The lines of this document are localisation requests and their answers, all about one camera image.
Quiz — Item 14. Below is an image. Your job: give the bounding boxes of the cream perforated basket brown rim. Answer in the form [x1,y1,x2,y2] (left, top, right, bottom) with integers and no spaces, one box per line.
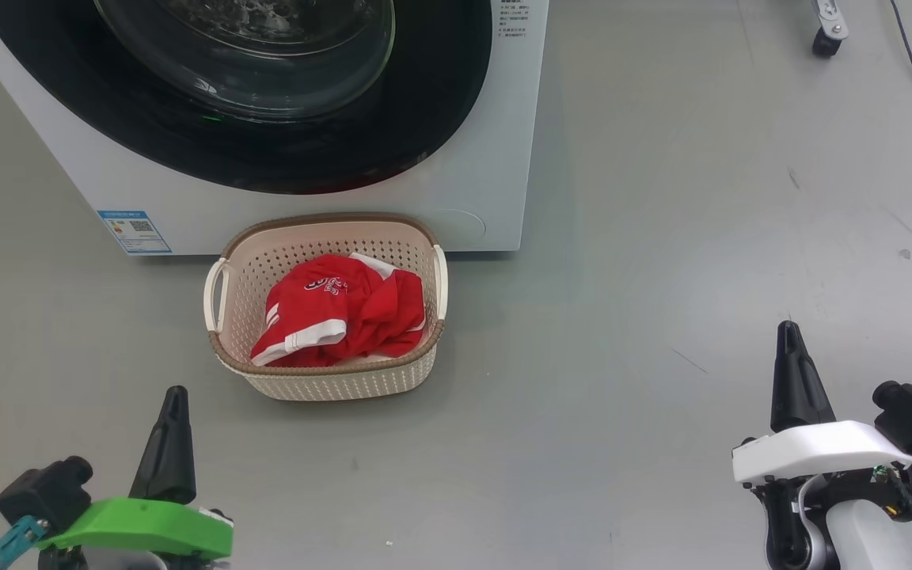
[203,212,449,402]

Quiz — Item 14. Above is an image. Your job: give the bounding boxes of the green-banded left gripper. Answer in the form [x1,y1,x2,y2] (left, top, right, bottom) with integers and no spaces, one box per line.
[35,387,234,570]

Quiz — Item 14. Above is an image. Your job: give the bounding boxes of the stainless steel washing machine drum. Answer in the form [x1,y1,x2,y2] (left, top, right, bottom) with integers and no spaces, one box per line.
[93,0,396,120]

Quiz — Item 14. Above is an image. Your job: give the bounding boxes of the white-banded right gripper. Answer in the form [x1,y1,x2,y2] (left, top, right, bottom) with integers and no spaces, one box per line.
[733,321,912,570]

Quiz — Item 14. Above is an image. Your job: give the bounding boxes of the red shorts with white trim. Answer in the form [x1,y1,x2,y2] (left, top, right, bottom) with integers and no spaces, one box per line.
[250,253,405,369]

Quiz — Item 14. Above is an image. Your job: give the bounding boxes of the white front-load washing machine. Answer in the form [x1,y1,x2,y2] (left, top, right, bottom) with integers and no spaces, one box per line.
[0,0,550,256]

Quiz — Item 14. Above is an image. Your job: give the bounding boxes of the blue energy label sticker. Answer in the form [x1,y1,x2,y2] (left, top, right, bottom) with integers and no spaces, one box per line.
[97,210,173,255]

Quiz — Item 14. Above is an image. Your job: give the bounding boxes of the metal frame leg with caster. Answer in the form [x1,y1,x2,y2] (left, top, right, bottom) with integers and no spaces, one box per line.
[811,0,850,58]

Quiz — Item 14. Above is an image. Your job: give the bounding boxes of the teal plug camera cable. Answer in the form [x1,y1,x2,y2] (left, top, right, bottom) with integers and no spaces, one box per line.
[0,515,49,570]

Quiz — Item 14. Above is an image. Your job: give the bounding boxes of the black round glass washer door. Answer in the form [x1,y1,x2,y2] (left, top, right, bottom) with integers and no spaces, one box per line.
[0,0,494,196]

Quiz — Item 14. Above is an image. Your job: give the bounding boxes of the red jacket with white sleeves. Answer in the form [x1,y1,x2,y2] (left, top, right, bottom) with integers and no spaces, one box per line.
[345,252,429,367]

